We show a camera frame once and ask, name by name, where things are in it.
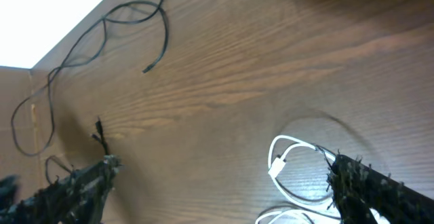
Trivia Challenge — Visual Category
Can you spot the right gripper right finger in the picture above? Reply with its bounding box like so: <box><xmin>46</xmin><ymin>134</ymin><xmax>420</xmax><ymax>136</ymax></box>
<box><xmin>328</xmin><ymin>154</ymin><xmax>433</xmax><ymax>224</ymax></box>

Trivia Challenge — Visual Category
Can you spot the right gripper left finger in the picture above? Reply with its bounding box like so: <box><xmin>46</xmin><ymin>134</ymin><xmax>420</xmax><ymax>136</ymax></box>
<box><xmin>1</xmin><ymin>155</ymin><xmax>121</xmax><ymax>224</ymax></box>

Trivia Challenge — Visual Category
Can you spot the white USB cable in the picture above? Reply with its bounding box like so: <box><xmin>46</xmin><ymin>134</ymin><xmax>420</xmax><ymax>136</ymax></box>
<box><xmin>254</xmin><ymin>134</ymin><xmax>391</xmax><ymax>224</ymax></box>

